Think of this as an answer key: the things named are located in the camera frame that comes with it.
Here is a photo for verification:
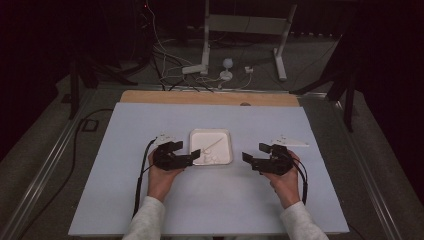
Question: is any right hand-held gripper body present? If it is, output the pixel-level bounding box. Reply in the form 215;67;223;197
251;134;310;177

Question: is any white metal stand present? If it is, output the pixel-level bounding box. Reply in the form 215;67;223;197
200;0;298;82

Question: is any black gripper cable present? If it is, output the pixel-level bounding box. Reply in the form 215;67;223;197
131;137;158;220
292;157;309;206

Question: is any white square tray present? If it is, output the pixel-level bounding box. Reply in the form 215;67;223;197
188;128;234;167

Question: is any black tripod stand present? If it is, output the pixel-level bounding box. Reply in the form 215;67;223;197
67;53;152;120
289;31;358;133

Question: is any person's right hand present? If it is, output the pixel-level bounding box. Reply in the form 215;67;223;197
262;149;302;210

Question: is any thin white cable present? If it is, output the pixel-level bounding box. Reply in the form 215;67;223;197
195;72;253;91

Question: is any white power strip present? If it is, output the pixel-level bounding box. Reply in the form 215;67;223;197
181;63;208;75

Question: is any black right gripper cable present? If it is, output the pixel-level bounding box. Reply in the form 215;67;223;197
292;157;309;206

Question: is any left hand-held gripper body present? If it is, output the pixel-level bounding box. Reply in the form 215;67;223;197
152;132;195;172

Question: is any pale blue table mat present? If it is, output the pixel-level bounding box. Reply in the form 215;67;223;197
67;101;350;237

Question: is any person's left hand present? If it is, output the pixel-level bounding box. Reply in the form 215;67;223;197
146;149;185;203

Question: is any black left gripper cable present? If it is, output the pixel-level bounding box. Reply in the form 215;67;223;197
131;137;158;220

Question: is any black floor cable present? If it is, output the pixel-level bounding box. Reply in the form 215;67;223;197
16;107;115;240

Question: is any bundle of black cables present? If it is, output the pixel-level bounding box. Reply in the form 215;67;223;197
150;49;215;93

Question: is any black square floor plate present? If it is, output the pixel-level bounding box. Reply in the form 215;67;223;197
80;118;100;133

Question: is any metal floor rail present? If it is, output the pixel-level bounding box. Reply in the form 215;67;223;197
328;96;405;240
0;87;97;240

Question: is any long white cable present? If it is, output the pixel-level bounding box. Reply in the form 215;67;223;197
145;0;195;79

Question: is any white round desk lamp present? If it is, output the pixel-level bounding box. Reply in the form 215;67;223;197
219;57;235;82

